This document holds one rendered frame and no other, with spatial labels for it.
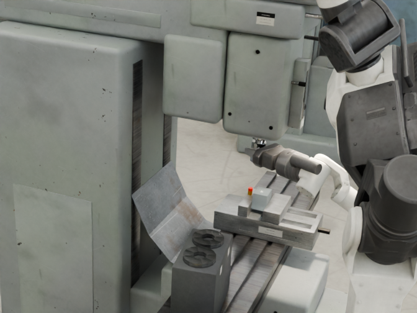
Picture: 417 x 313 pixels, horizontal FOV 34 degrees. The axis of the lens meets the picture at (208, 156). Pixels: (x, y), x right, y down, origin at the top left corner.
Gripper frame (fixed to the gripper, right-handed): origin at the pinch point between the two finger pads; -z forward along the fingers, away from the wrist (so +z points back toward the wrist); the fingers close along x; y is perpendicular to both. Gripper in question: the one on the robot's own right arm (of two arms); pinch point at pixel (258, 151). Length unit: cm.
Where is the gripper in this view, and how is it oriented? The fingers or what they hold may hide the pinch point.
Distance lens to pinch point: 217.3
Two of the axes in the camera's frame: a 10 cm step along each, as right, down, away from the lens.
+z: 6.9, 3.1, -6.5
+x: -7.2, 2.4, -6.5
